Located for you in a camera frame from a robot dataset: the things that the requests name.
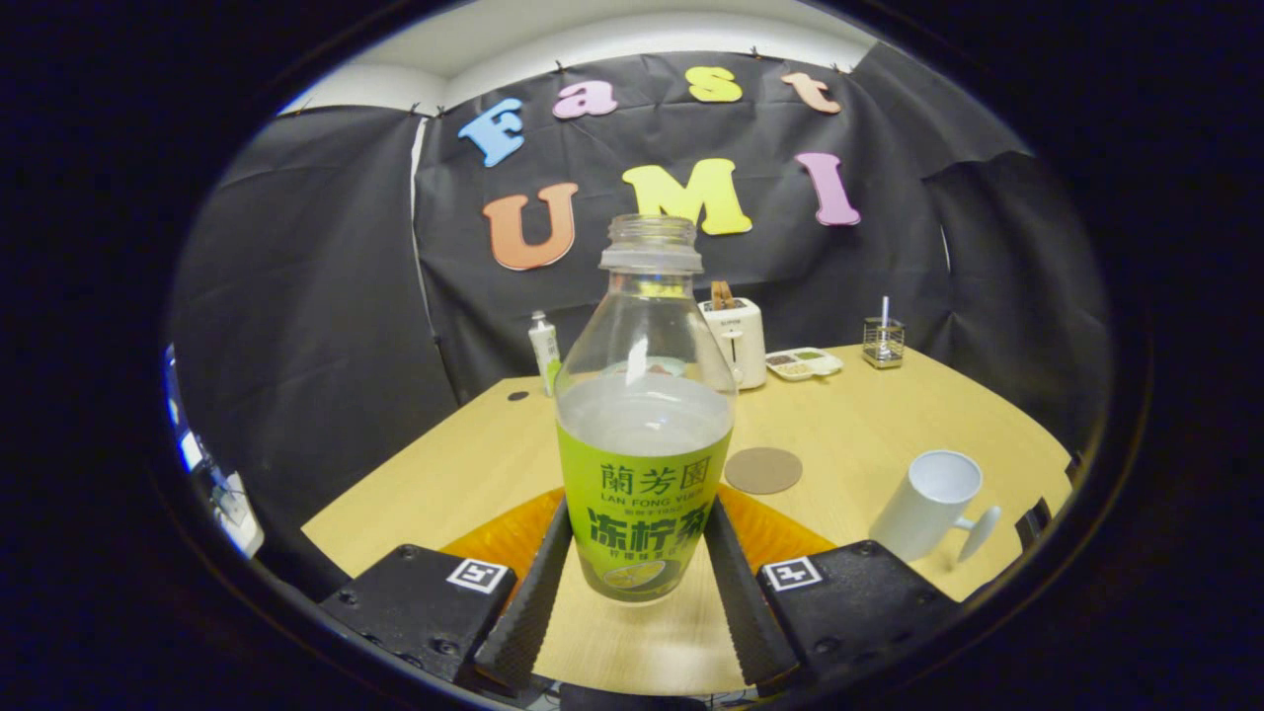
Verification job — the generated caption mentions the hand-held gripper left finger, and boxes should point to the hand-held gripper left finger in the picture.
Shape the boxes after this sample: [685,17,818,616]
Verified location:
[318,484,575,693]

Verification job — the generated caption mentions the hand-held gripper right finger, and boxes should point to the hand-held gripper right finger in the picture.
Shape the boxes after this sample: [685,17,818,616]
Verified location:
[703,482,965,694]

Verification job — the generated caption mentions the round brown coaster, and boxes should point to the round brown coaster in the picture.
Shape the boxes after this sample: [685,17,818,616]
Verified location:
[724,446,804,496]

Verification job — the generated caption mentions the green label juice bottle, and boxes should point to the green label juice bottle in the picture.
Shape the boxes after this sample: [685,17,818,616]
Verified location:
[553,214,738,604]

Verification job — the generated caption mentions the white cup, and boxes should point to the white cup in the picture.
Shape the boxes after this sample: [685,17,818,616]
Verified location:
[868,449,1002,565]

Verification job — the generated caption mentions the small white green bottle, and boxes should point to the small white green bottle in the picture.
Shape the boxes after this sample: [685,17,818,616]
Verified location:
[527,311,562,398]

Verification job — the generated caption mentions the wooden table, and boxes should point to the wooden table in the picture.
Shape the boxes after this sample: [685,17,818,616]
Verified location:
[301,344,1074,697]

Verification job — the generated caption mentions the white divided snack tray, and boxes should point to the white divided snack tray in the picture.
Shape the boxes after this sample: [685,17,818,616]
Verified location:
[765,347,844,382]

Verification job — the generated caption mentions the white toaster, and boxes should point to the white toaster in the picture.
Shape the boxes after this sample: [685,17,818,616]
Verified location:
[697,297,768,391]

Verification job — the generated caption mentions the clear glass holder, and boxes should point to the clear glass holder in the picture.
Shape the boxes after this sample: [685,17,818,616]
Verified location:
[862,316,906,369]

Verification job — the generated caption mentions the white device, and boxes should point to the white device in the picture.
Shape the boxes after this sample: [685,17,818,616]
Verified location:
[204,464,266,559]

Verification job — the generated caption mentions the black backdrop cloth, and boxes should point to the black backdrop cloth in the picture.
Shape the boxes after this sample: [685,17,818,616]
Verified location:
[168,44,1112,593]

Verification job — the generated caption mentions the computer monitor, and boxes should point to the computer monitor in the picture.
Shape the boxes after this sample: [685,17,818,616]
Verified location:
[166,346,205,473]

